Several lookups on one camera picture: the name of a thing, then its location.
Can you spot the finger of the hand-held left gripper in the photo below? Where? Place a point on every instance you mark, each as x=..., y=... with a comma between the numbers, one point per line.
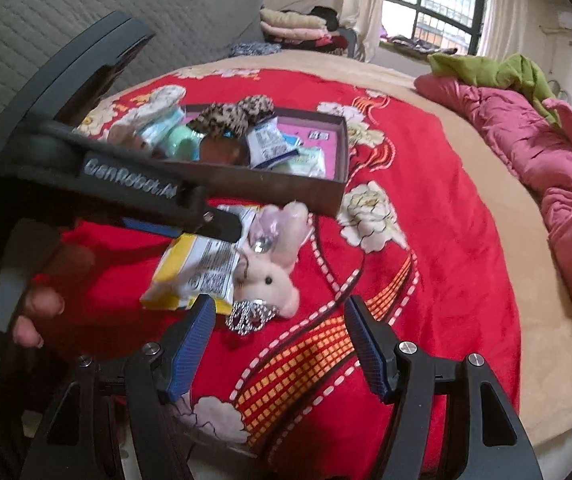
x=151, y=227
x=221, y=227

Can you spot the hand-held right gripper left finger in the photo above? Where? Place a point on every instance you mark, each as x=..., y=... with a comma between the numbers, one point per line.
x=191, y=355

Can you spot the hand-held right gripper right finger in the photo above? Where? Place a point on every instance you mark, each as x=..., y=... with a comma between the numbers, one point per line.
x=368, y=355

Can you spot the yellow and white packet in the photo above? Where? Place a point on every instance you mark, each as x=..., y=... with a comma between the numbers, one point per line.
x=191, y=270

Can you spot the brown cardboard box tray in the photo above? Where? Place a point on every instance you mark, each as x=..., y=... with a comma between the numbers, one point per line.
x=276, y=192

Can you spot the pink plush bunny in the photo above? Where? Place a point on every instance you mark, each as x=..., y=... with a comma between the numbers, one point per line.
x=271, y=275

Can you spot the peach makeup sponge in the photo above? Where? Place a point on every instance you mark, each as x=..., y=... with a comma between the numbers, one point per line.
x=218, y=151

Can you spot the white floral scrunchie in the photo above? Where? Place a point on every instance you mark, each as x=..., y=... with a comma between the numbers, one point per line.
x=163, y=96

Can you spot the green sponge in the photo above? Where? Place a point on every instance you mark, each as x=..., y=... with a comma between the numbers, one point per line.
x=183, y=142

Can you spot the blue and white wipes packet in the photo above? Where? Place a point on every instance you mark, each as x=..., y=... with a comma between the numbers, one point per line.
x=266, y=145

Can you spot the large green tissue pack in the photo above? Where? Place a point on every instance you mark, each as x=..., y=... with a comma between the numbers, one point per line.
x=158, y=127

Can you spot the small green tissue pack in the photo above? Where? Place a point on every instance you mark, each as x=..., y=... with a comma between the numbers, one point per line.
x=308, y=162

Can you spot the leopard print scrunchie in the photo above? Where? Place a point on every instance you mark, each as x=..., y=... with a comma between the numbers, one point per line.
x=226, y=115

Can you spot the person's left hand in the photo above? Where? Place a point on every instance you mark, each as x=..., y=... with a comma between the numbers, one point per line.
x=41, y=304

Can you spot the red floral blanket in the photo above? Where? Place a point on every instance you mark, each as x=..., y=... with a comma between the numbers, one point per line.
x=416, y=260

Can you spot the grey quilted headboard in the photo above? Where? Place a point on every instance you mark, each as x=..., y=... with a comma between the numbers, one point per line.
x=191, y=10

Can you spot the blue patterned cloth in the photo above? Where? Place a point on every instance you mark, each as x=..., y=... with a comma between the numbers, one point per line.
x=253, y=50

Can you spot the beige bed sheet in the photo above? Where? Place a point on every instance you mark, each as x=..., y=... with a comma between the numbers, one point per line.
x=516, y=285

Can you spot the beige folded blanket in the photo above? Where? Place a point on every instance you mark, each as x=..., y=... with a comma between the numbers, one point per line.
x=291, y=19

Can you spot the pink folded blanket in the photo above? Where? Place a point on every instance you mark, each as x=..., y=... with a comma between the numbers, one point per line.
x=293, y=34

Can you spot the pile of dark clothes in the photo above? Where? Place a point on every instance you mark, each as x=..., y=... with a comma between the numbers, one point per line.
x=333, y=30

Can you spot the cream curtain beside clothes pile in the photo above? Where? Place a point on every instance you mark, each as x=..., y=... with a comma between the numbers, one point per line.
x=361, y=5

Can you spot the pink quilt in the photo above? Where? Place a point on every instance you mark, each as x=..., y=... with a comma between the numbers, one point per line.
x=496, y=125

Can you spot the clothes on windowsill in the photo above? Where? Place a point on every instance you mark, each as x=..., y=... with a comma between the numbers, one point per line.
x=416, y=46

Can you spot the green cloth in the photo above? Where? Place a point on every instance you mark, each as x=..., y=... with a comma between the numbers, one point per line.
x=466, y=67

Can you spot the black framed window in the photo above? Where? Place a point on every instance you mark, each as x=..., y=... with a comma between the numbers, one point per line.
x=431, y=0

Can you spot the cream curtain beside wall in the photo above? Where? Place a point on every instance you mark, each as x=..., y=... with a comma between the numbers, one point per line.
x=503, y=10

